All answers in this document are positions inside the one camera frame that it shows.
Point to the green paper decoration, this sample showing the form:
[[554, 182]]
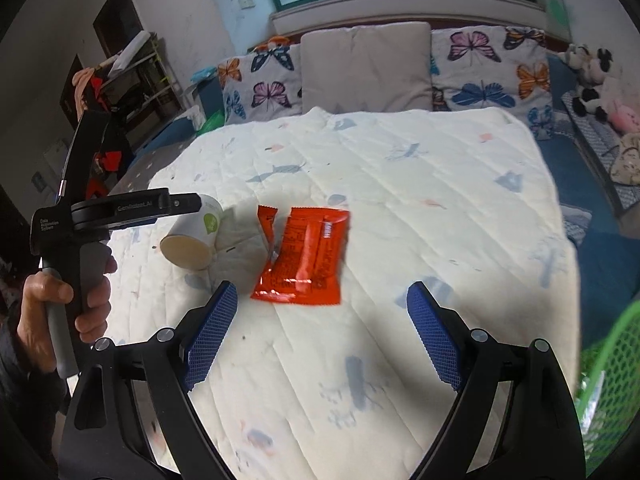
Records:
[[557, 5]]

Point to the white paper cup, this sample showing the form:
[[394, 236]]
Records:
[[192, 245]]

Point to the light blue cloth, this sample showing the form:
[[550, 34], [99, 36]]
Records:
[[205, 73]]

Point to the metal shelf rack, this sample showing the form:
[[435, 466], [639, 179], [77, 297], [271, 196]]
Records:
[[150, 95]]

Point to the person's left forearm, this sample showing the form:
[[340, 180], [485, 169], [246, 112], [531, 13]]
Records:
[[20, 375]]

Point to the white wall socket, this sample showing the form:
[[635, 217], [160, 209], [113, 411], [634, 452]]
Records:
[[246, 3]]

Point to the red black garment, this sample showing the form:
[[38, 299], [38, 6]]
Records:
[[109, 161]]

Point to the beige patterned plush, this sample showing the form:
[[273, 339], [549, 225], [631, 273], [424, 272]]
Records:
[[629, 160]]

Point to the green mesh basket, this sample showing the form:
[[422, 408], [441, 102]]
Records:
[[615, 360]]

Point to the large butterfly print pillow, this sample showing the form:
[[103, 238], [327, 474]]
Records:
[[480, 60]]

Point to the pink plush toy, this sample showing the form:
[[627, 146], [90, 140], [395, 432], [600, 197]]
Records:
[[625, 117]]

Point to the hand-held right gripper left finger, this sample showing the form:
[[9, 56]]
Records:
[[210, 330]]

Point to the orange snack packet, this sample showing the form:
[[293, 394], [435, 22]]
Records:
[[305, 260]]

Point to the small butterfly print pillow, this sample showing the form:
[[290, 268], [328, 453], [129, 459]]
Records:
[[265, 90]]

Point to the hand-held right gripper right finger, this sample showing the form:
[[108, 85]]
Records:
[[432, 335]]

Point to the white quilted blanket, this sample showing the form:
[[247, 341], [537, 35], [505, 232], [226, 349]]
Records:
[[400, 200]]

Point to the person's left hand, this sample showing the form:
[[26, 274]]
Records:
[[37, 310]]

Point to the black white cow plush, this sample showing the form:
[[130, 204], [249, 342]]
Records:
[[590, 105], [592, 62]]

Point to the green plastic bag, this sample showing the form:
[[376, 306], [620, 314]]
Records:
[[211, 122]]

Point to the beige cushion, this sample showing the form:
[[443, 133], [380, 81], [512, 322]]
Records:
[[365, 65]]

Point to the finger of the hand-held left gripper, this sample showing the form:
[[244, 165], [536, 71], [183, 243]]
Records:
[[187, 204]]

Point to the small orange wrapper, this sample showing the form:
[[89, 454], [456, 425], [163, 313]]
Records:
[[266, 225]]

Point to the white flat panel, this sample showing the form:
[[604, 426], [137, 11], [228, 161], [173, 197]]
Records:
[[127, 52]]

